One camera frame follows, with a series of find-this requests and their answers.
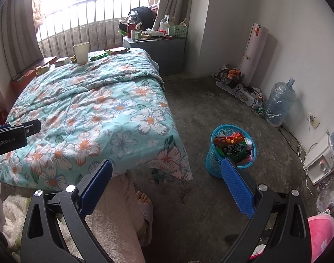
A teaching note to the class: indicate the grey striped curtain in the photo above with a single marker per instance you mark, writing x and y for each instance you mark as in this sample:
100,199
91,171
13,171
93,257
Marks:
175,0
13,24

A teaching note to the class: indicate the person's foot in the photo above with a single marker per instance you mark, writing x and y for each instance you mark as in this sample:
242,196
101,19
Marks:
142,198

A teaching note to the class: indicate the black bag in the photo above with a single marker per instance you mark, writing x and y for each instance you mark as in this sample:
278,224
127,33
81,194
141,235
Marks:
142,16

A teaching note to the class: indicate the red thermos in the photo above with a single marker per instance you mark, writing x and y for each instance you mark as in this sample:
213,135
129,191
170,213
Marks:
132,27

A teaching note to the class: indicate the dark bag of snack wrappers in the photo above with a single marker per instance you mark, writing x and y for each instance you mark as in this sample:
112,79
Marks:
228,76

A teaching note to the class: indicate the red gold printed bag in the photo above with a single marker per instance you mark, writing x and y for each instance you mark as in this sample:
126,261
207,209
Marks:
227,141

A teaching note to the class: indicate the rolled white poster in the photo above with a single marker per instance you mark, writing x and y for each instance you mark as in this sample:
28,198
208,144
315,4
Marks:
254,52

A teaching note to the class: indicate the pink textured pad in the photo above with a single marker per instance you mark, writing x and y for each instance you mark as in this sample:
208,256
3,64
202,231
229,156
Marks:
247,159

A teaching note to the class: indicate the green white small box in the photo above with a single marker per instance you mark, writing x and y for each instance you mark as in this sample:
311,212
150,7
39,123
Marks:
137,35

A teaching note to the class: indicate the clear crumpled plastic bag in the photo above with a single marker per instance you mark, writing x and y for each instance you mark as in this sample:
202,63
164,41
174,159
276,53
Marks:
327,200

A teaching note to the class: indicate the cream quilted cloth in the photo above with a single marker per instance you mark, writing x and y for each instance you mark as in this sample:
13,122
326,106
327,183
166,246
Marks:
38,8

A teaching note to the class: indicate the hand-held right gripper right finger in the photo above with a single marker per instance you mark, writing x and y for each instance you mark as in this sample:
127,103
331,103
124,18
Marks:
238,189

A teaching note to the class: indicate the white fleece robe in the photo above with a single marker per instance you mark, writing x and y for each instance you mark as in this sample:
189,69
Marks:
112,230

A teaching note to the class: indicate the metal window railing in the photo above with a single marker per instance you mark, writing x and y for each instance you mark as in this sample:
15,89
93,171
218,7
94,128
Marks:
95,27

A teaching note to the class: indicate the wall socket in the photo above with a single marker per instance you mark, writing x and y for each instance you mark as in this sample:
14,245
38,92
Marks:
314,122

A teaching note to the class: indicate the white appliance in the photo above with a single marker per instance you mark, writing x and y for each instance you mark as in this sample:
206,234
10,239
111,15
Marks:
320,160

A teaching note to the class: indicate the gold wrapper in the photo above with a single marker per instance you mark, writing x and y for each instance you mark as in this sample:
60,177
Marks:
73,59

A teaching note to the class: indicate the dark green snack packet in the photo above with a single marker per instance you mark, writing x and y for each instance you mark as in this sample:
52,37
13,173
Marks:
236,152

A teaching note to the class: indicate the green plastic basket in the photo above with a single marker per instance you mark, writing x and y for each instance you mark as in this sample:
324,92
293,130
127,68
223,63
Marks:
178,31

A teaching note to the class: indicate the brown book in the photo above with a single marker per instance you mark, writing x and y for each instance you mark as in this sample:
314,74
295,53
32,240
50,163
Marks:
117,51

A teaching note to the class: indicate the beige slipper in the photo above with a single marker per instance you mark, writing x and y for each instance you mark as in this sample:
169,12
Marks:
146,216

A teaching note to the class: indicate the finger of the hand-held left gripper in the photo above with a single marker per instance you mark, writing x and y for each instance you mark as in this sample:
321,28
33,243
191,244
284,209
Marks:
33,128
0,128

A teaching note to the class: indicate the floral turquoise blanket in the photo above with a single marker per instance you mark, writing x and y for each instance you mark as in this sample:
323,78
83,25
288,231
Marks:
101,87

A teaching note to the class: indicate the white yellow small box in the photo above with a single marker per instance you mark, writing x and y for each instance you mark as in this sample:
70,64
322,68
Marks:
62,61

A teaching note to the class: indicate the small yellow wrapper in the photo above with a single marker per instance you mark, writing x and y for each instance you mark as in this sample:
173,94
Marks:
42,70

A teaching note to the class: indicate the white paper cup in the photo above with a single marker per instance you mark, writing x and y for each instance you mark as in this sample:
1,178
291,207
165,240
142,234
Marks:
81,52

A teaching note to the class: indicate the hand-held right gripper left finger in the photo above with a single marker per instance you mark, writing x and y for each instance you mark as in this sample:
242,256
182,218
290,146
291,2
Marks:
95,187

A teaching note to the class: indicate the blue mesh wastebasket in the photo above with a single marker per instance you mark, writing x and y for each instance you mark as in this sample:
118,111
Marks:
213,164

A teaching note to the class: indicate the white plastic jug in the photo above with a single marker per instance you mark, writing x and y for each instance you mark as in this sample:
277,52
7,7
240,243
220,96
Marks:
164,23

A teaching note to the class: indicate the grey nightstand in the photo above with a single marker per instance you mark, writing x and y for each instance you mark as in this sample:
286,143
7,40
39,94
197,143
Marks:
158,56

